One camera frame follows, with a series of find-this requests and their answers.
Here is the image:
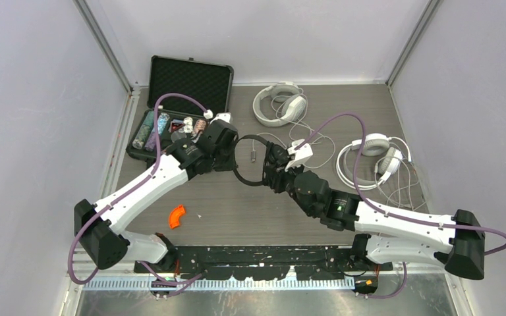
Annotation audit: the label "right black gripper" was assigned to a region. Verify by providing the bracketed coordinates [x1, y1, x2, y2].
[264, 156, 316, 216]

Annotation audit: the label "black wired headphones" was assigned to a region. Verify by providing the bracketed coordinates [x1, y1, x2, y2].
[232, 134, 291, 190]

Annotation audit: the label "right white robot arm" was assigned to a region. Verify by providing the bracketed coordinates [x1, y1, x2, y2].
[262, 144, 486, 280]

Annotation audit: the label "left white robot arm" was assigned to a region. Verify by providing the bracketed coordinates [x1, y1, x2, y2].
[74, 119, 237, 273]

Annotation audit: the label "white headphones at back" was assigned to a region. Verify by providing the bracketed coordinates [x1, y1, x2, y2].
[252, 82, 314, 142]

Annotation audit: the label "white grey headphones at right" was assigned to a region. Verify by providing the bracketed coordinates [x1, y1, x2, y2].
[335, 133, 426, 211]

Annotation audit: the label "black poker chip case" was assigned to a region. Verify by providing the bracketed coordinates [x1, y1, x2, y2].
[125, 55, 235, 165]

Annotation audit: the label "orange curved plastic piece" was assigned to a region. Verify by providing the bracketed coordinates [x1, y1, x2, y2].
[168, 205, 186, 230]

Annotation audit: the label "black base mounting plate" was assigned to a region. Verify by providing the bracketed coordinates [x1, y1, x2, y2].
[151, 246, 378, 280]

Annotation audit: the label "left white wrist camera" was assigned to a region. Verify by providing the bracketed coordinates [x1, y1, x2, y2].
[203, 109, 232, 126]

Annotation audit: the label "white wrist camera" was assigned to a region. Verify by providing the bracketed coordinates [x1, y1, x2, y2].
[203, 109, 232, 126]
[285, 139, 313, 171]

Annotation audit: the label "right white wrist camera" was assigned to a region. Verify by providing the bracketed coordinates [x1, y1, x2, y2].
[285, 139, 313, 171]

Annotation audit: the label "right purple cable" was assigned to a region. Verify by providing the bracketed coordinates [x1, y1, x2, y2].
[298, 112, 506, 300]

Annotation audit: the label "purple cable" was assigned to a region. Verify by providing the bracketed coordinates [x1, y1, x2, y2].
[298, 112, 506, 300]
[67, 92, 215, 298]

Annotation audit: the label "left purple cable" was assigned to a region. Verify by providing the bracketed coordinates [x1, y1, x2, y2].
[67, 92, 215, 298]

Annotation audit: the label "aluminium slotted rail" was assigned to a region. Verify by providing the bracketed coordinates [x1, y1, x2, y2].
[82, 276, 355, 292]

